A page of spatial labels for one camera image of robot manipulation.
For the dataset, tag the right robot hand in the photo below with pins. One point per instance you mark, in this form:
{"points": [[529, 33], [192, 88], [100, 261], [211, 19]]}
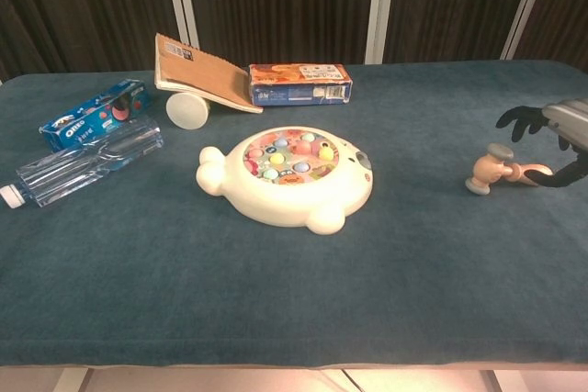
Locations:
{"points": [[567, 123]]}

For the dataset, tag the pink toy hammer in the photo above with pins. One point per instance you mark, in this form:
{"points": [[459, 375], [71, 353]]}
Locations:
{"points": [[491, 168]]}

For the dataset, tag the cream whack-a-mole toy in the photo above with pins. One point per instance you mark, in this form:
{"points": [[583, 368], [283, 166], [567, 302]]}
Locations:
{"points": [[285, 204]]}

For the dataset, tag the orange cookie box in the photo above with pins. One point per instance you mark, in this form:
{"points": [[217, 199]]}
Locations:
{"points": [[298, 84]]}

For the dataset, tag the blue table cloth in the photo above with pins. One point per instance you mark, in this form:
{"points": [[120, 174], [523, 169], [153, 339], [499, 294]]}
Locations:
{"points": [[294, 282]]}

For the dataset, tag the brown spiral notebook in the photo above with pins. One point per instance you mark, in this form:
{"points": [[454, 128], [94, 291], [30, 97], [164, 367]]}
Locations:
{"points": [[206, 77]]}

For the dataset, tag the white round cap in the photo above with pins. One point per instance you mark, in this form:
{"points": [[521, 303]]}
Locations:
{"points": [[187, 111]]}

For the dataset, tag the blue Oreo box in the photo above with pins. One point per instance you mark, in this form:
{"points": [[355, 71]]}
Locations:
{"points": [[92, 119]]}

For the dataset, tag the clear plastic water bottle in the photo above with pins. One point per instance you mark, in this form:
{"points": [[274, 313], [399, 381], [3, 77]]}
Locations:
{"points": [[82, 167]]}

